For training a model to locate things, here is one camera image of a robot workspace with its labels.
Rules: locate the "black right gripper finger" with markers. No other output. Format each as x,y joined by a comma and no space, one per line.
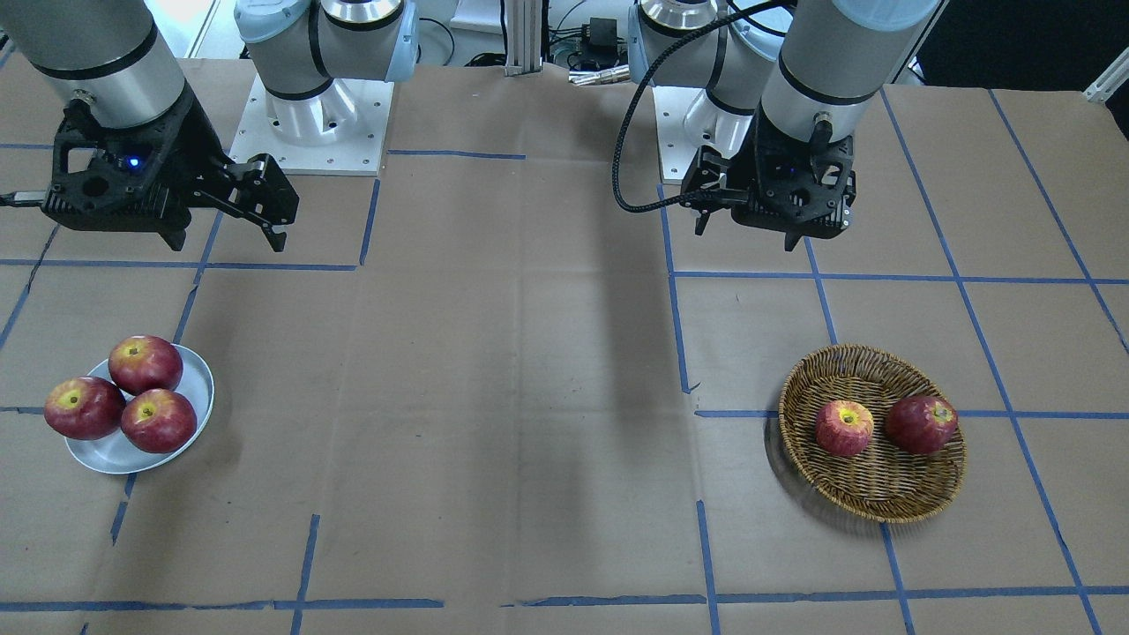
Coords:
705,187

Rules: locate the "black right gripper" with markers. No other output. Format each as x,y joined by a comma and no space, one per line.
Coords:
196,148

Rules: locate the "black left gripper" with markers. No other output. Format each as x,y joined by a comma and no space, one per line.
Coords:
716,169

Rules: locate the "red yellow striped apple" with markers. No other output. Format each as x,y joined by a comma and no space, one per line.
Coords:
844,428

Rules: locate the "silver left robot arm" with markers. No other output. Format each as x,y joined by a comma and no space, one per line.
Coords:
788,82

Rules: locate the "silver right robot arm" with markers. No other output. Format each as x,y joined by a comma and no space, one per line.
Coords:
113,53

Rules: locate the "red apple plate back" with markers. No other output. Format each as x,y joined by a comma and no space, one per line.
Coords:
138,364

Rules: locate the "red apple plate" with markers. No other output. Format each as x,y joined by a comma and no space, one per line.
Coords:
159,421
138,364
84,408

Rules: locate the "red apple plate front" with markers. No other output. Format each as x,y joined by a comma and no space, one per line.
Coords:
159,421

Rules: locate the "dark red apple in basket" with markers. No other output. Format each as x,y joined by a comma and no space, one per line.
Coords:
921,424

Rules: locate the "round woven wicker basket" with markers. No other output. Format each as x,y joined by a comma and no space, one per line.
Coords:
883,483

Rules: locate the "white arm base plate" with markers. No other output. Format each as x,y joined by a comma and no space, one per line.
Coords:
687,120
353,150

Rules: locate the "aluminium frame post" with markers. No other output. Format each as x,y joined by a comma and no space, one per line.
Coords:
525,36

